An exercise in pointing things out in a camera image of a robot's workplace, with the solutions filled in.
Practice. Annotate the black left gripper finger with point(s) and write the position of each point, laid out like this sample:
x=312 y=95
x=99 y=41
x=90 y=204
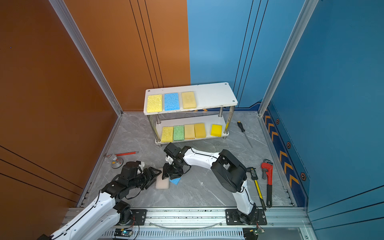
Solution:
x=151 y=174
x=147 y=185

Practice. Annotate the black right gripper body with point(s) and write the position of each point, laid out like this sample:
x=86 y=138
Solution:
x=172 y=173

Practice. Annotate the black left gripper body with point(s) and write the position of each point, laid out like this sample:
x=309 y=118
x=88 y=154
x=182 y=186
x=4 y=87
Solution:
x=150 y=175

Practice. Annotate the pink beige sponge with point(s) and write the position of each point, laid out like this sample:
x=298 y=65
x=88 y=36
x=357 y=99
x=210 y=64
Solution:
x=162 y=184

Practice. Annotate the light blue sponge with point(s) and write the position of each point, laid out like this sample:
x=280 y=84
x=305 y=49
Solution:
x=175 y=181

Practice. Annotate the yellow green textured sponge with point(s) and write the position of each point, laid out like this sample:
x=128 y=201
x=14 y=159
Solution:
x=167 y=134

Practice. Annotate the pale yellow orange sponge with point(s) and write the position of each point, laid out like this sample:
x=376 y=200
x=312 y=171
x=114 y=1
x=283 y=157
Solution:
x=189 y=132

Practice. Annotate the yellow foam sponge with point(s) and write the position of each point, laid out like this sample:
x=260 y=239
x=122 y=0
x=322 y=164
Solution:
x=200 y=130

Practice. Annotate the small bright yellow sponge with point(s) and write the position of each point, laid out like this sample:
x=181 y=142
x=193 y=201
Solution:
x=216 y=130

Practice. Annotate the blue textured sponge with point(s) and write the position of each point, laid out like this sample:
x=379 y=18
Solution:
x=171 y=102

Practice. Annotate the dark yellow sponge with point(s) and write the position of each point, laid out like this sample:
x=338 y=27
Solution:
x=189 y=100

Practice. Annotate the large yellow textured sponge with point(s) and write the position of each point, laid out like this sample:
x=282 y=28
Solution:
x=154 y=103

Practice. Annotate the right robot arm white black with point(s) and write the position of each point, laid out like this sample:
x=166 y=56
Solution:
x=228 y=170

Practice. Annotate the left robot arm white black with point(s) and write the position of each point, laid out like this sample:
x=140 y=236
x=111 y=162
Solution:
x=108 y=208

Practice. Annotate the white two-tier shelf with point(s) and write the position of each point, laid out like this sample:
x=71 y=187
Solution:
x=189 y=113

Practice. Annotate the green circuit board left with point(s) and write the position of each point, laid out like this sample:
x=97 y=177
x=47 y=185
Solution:
x=123 y=233

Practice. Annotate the green circuit board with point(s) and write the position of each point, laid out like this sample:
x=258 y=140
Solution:
x=256 y=232
x=123 y=233

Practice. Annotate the black yellow screwdriver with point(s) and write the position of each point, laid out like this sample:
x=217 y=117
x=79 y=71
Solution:
x=240 y=125

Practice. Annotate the yellow black tape measure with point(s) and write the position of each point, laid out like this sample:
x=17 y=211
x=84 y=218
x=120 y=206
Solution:
x=255 y=178

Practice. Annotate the red pipe wrench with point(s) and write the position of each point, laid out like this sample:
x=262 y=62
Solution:
x=267 y=170

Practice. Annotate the green circuit board right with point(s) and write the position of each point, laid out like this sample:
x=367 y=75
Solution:
x=256 y=232

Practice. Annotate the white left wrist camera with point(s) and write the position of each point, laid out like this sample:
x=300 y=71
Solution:
x=141 y=164

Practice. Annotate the red handled small tool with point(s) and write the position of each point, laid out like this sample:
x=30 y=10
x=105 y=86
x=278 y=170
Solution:
x=121 y=154

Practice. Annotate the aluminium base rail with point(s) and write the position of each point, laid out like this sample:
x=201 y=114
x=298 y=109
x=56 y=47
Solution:
x=209 y=222

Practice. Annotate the aluminium corner post left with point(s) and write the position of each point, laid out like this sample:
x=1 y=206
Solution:
x=75 y=34

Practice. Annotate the aluminium corner post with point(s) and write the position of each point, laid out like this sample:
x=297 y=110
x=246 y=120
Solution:
x=75 y=34
x=295 y=36

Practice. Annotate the aluminium corner post right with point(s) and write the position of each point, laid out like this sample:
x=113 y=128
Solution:
x=295 y=36

